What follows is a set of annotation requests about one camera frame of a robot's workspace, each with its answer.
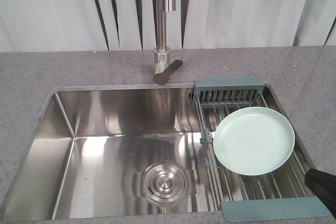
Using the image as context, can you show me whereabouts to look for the white pleated curtain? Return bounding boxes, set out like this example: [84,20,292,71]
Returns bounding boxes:
[1,0,335,52]

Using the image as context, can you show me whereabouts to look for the green steel dish rack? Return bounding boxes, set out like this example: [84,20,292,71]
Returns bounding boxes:
[189,77,332,223]

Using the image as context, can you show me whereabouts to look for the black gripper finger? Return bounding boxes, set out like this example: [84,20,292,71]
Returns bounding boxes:
[304,168,336,216]

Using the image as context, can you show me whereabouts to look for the stainless steel faucet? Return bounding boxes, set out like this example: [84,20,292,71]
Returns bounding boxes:
[153,0,183,86]

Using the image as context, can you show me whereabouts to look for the round steel sink drain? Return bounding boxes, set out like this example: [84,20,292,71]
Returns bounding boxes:
[132,162,197,207]

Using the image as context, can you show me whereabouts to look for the stainless steel sink basin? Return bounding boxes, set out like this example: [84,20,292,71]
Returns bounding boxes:
[0,82,332,222]

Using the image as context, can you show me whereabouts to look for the light green ceramic plate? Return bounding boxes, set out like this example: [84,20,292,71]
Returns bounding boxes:
[213,106,295,176]

